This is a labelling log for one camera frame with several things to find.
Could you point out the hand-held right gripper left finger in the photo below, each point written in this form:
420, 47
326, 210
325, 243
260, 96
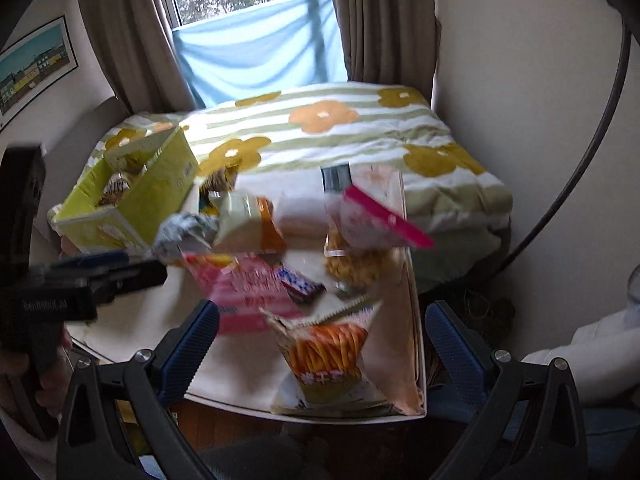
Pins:
192, 345

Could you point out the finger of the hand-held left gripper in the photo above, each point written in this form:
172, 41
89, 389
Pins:
135, 277
95, 261

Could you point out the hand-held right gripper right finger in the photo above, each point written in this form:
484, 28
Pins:
455, 345

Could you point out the silver snack packet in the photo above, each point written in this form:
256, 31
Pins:
182, 232

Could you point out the yellow-green cardboard box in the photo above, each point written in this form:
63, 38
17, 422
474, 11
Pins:
155, 195

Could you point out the blue and white candy bar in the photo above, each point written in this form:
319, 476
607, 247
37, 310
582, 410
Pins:
300, 285

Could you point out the yellow striped snack packet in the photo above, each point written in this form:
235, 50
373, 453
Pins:
220, 180

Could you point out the orange stick snack packet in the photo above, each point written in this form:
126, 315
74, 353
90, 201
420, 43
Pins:
325, 355

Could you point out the clear packet with pink top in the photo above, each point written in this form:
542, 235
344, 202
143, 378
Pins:
360, 220

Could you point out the clear packet of yellow snacks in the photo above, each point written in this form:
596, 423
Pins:
355, 265

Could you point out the person's left hand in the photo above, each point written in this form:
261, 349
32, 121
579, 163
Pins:
54, 377

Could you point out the pink snack packet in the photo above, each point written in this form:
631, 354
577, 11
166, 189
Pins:
245, 295

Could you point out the brown striped snack packet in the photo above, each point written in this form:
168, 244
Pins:
117, 187

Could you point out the cream and orange snack packet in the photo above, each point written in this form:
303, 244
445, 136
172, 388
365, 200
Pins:
245, 222

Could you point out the grey headboard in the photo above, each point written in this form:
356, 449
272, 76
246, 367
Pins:
107, 115

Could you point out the white cloth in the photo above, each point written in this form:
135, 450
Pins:
600, 350

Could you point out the white packet with dark edge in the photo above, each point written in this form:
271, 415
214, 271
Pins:
300, 215

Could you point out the brown curtain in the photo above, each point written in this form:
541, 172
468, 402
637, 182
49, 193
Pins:
385, 25
130, 35

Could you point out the floral striped blanket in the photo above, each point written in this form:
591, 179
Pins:
350, 130

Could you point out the light blue cloth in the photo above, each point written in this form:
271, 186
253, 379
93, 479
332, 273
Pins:
260, 55

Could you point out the framed wall poster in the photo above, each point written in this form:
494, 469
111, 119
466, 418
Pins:
35, 67

